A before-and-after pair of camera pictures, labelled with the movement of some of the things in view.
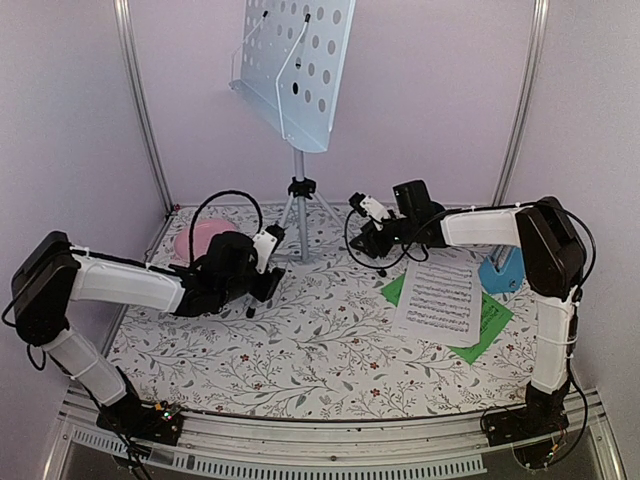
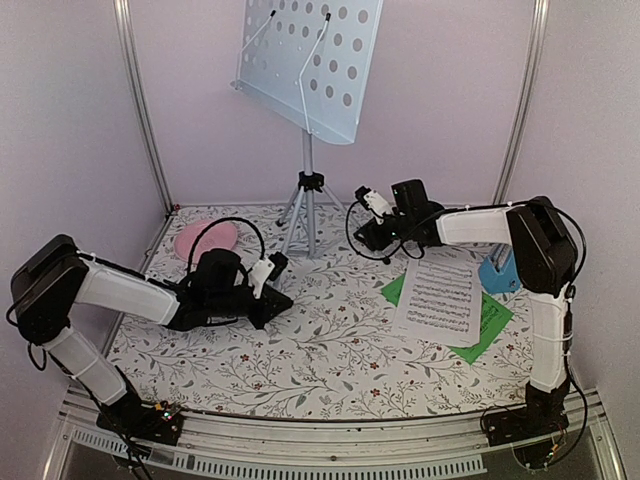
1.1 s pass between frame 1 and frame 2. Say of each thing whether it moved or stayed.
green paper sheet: stayed
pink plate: stayed
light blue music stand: moved
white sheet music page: stayed
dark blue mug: stayed
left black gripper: moved
